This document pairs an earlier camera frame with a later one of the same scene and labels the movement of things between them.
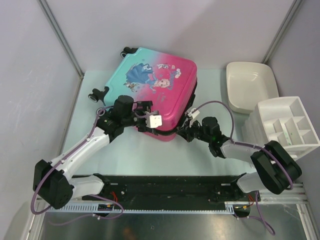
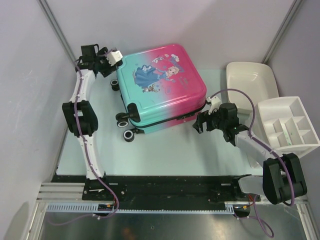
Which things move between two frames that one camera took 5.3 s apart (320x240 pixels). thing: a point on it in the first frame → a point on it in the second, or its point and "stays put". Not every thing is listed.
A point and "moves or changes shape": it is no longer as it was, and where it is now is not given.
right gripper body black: x=194 y=131 → x=213 y=121
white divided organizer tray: x=284 y=120 stays put
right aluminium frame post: x=281 y=31 stays put
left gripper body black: x=140 y=117 → x=103 y=64
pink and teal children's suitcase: x=169 y=83 moves or changes shape
